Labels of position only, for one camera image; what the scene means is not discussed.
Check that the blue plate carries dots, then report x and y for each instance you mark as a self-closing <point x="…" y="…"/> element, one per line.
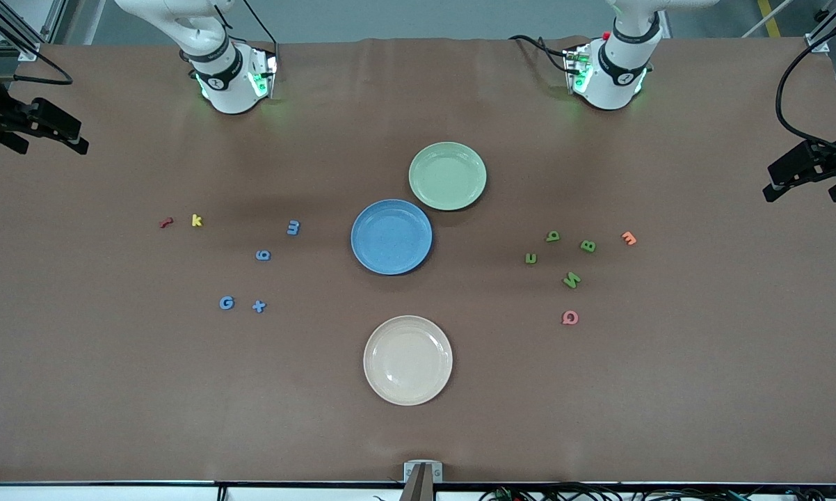
<point x="391" y="237"/>

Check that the blue foam digit three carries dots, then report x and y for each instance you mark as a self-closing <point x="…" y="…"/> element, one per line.
<point x="293" y="227"/>

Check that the light green plate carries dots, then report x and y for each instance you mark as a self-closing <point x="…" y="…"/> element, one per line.
<point x="447" y="176"/>

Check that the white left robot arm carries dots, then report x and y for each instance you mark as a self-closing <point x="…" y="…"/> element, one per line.
<point x="620" y="69"/>

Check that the green foam lowercase b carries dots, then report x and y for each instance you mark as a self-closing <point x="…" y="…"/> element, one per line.
<point x="555" y="239"/>

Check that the aluminium frame profile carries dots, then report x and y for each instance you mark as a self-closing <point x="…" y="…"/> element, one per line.
<point x="28" y="50"/>
<point x="818" y="43"/>

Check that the green foam capital N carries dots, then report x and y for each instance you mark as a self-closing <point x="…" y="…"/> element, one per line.
<point x="571" y="280"/>

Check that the silver camera mount bracket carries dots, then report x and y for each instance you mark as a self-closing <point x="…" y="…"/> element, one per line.
<point x="423" y="480"/>

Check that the pink foam letter Q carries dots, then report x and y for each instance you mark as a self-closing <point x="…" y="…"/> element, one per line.
<point x="564" y="319"/>

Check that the green foam capital B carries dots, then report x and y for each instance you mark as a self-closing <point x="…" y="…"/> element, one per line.
<point x="588" y="245"/>

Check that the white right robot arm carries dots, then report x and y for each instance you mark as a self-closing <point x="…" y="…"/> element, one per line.
<point x="223" y="76"/>

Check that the brown table cover sheet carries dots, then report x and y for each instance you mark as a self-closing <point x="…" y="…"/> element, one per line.
<point x="181" y="390"/>

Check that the blue foam plus sign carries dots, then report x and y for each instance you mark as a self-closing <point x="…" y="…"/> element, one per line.
<point x="259" y="306"/>

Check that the blue foam letter G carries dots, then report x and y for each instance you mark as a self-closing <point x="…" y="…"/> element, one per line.
<point x="222" y="303"/>

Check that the cream plate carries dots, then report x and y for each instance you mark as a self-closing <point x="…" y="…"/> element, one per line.
<point x="407" y="360"/>

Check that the blue foam digit six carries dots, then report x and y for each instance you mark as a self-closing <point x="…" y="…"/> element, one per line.
<point x="258" y="255"/>

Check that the orange foam digit three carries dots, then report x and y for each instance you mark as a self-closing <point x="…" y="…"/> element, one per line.
<point x="629" y="241"/>

